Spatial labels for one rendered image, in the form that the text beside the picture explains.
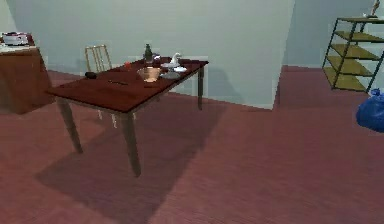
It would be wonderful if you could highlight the dark red wooden dining table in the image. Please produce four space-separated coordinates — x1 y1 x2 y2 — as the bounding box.
45 57 210 178

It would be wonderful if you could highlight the copper coloured bowl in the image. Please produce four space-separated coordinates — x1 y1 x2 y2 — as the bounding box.
136 66 163 83

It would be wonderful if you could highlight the dark green bottle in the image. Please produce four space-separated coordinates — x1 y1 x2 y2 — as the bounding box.
143 43 154 65

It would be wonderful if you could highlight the pale wooden slatted chair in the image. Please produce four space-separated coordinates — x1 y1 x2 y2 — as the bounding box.
84 44 137 130

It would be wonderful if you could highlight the green metal shelf unit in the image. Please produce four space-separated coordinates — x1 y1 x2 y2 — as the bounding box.
321 16 384 94

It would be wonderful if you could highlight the brown wooden cupboard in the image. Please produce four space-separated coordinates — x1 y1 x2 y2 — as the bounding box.
0 33 56 116

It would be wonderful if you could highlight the blue rubbish bag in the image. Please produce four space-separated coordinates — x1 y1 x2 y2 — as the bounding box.
355 88 384 134

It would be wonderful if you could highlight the small statue on white base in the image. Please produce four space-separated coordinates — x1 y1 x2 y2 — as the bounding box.
363 0 381 19

